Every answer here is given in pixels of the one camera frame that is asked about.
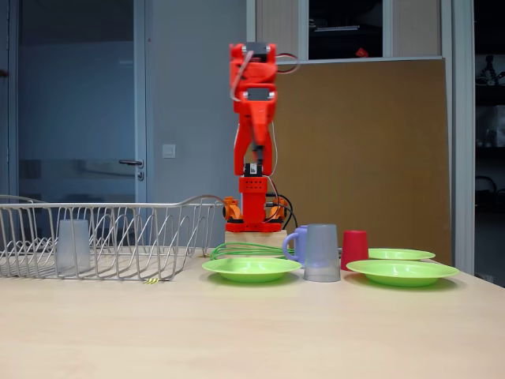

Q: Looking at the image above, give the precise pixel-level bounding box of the white open cabinet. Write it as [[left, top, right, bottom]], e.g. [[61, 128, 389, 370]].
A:
[[252, 0, 447, 62]]

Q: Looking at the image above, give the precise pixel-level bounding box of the metal wire dish rack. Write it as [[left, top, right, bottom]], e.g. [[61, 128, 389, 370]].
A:
[[0, 194, 226, 282]]

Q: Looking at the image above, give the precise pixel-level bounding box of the purple plastic mug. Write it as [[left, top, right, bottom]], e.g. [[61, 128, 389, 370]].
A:
[[282, 225, 309, 262]]

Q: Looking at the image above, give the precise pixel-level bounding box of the green plastic plate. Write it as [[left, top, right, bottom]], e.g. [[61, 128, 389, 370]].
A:
[[201, 257, 303, 283], [366, 248, 436, 261], [346, 259, 461, 287]]

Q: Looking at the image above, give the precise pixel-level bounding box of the blue grey glass door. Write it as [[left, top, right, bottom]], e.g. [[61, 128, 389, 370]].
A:
[[7, 0, 147, 205]]

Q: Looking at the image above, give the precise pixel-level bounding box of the red plastic cup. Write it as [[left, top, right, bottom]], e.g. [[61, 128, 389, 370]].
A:
[[340, 230, 369, 272]]

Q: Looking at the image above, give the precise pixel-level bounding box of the grey translucent plastic cup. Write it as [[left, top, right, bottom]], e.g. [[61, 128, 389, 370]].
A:
[[302, 223, 341, 283], [56, 220, 92, 273]]

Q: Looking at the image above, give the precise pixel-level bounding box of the brown board panel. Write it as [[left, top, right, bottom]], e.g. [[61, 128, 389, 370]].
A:
[[244, 57, 453, 265]]

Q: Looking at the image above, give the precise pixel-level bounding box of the orange table clamp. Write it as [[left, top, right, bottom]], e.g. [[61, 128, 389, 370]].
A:
[[267, 196, 291, 222], [220, 196, 242, 220]]

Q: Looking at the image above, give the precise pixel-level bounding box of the wooden base block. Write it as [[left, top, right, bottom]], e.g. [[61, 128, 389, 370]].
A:
[[224, 231, 289, 257]]

